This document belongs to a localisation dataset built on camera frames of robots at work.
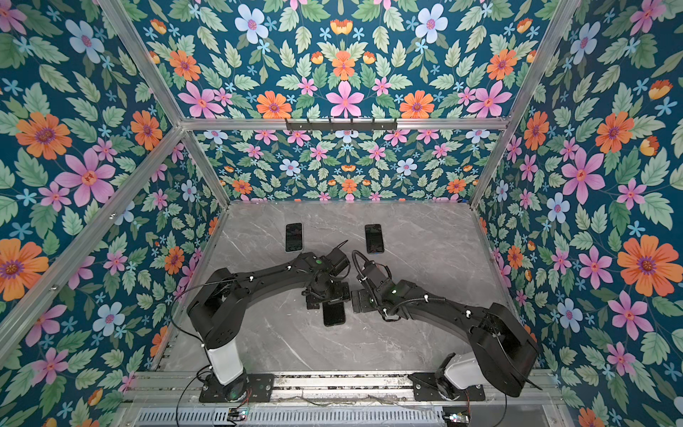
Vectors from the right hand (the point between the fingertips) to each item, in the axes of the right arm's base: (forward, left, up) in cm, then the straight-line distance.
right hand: (362, 298), depth 85 cm
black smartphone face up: (-2, +10, -8) cm, 13 cm away
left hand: (0, +6, 0) cm, 6 cm away
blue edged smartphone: (+30, -5, -8) cm, 31 cm away
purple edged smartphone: (+29, +28, -5) cm, 41 cm away
